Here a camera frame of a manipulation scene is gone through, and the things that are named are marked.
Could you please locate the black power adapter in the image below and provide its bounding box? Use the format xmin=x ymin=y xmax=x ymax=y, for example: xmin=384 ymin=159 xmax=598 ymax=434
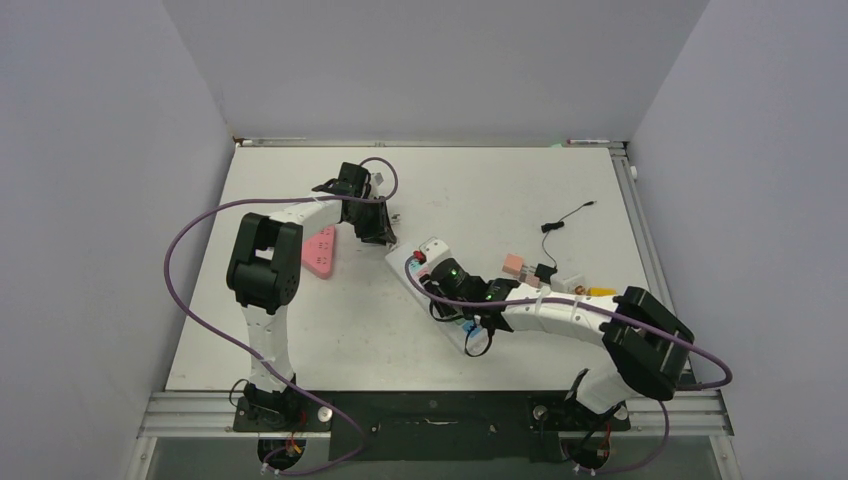
xmin=534 ymin=263 xmax=558 ymax=284

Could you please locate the tan cube plug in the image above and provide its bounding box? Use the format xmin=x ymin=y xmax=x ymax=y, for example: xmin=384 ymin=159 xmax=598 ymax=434
xmin=519 ymin=266 xmax=541 ymax=288

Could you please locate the aluminium frame rail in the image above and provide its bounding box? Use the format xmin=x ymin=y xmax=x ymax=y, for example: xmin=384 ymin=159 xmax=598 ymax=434
xmin=128 ymin=391 xmax=741 ymax=479

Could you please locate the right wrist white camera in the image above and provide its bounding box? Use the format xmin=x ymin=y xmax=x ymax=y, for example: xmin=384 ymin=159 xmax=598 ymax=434
xmin=416 ymin=237 xmax=453 ymax=270

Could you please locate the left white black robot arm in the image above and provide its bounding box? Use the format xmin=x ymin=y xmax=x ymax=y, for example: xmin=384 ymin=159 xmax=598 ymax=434
xmin=226 ymin=196 xmax=397 ymax=430

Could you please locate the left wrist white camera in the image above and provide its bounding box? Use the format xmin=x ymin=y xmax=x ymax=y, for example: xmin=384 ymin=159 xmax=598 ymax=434
xmin=368 ymin=172 xmax=384 ymax=196

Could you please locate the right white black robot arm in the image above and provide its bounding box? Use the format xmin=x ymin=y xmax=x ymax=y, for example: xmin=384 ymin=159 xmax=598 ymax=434
xmin=404 ymin=258 xmax=694 ymax=428

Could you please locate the wrist white camera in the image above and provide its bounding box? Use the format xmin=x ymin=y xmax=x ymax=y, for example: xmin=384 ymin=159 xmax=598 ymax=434
xmin=416 ymin=237 xmax=453 ymax=270
xmin=368 ymin=172 xmax=384 ymax=196

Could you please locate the yellow cube socket plug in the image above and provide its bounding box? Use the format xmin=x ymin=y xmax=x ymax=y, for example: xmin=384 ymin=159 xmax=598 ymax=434
xmin=587 ymin=287 xmax=617 ymax=297

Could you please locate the white long power strip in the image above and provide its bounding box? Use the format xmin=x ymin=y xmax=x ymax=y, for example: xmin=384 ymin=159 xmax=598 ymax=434
xmin=385 ymin=243 xmax=489 ymax=357

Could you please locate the pink triangular socket base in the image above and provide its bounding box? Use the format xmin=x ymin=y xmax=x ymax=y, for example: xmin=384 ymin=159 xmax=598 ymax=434
xmin=301 ymin=225 xmax=336 ymax=280

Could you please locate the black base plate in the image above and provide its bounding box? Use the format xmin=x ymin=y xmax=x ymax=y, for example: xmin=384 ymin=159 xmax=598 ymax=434
xmin=232 ymin=391 xmax=631 ymax=466

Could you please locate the salmon cube plug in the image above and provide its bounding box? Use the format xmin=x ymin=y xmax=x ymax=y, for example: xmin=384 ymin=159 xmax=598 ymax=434
xmin=502 ymin=254 xmax=527 ymax=278

